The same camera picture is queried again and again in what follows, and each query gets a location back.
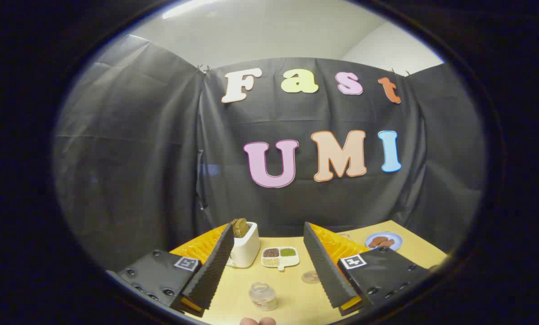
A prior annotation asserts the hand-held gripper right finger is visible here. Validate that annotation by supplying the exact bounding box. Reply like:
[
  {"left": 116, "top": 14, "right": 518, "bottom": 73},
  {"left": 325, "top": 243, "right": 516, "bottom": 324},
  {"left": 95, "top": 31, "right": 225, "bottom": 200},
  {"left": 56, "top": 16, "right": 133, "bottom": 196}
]
[{"left": 303, "top": 222, "right": 433, "bottom": 316}]

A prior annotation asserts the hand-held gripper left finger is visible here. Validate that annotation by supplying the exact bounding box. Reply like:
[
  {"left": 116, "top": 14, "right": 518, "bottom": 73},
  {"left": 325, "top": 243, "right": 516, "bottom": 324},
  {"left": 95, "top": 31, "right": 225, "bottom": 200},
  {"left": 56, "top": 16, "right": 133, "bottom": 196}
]
[{"left": 116, "top": 223, "right": 235, "bottom": 317}]

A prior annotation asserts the small clear glass bottle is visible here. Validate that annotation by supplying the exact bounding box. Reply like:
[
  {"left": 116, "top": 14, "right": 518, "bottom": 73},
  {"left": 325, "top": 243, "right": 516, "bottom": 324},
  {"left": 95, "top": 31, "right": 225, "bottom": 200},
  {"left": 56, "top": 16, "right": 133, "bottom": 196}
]
[{"left": 249, "top": 282, "right": 278, "bottom": 312}]

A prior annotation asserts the white toaster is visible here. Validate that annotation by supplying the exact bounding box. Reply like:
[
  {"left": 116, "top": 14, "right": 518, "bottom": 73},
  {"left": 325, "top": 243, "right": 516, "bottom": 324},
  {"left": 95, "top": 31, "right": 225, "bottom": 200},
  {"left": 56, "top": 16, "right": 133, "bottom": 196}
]
[{"left": 226, "top": 221, "right": 261, "bottom": 269}]

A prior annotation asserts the wooden table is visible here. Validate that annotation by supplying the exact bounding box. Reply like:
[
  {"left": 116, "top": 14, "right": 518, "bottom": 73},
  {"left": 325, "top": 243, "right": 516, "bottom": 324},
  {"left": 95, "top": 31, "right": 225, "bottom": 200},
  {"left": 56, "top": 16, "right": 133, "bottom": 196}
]
[{"left": 170, "top": 220, "right": 449, "bottom": 325}]

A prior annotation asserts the white divided dish with beans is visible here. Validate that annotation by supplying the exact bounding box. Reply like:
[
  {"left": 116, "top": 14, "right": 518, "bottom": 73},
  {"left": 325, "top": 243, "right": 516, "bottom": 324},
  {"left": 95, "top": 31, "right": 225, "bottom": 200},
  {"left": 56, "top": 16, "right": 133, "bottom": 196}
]
[{"left": 261, "top": 246, "right": 300, "bottom": 271}]

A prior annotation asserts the brown bread slice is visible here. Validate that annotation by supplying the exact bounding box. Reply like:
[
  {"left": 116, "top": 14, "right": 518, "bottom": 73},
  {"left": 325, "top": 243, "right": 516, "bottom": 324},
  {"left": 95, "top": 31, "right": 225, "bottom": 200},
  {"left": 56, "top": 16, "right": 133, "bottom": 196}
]
[{"left": 231, "top": 218, "right": 250, "bottom": 238}]

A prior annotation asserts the blue plate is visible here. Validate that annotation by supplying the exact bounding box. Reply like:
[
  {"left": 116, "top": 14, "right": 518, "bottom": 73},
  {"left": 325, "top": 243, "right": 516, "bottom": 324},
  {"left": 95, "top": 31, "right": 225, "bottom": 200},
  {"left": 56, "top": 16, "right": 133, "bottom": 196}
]
[{"left": 365, "top": 231, "right": 404, "bottom": 252}]

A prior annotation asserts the black backdrop cloth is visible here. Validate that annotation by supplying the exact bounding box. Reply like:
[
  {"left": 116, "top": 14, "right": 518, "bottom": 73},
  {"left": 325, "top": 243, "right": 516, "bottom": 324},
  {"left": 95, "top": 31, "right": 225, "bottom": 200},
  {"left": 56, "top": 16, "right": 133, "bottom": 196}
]
[{"left": 52, "top": 34, "right": 486, "bottom": 272}]

